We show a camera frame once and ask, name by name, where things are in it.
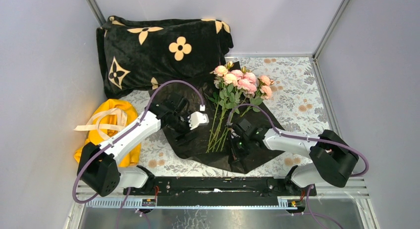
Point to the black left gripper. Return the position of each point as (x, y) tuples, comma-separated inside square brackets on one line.
[(187, 129)]

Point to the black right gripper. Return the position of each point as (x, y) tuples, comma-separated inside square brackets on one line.
[(235, 155)]

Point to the black wrapping paper sheet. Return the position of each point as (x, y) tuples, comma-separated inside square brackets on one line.
[(201, 77)]

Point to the pink fake flower bunch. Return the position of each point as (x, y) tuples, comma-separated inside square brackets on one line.
[(237, 92)]

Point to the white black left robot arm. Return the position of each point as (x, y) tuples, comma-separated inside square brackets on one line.
[(99, 165)]

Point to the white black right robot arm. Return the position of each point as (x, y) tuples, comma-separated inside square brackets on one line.
[(332, 161)]

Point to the black blanket with beige flowers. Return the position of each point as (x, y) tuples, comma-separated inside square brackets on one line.
[(141, 55)]

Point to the yellow cloth bag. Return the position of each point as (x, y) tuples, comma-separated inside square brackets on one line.
[(108, 120)]

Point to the floral patterned table cloth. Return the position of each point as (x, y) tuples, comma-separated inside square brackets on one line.
[(296, 104)]

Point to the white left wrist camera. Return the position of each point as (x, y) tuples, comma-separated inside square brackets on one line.
[(198, 118)]

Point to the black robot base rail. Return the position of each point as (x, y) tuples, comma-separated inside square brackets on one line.
[(219, 191)]

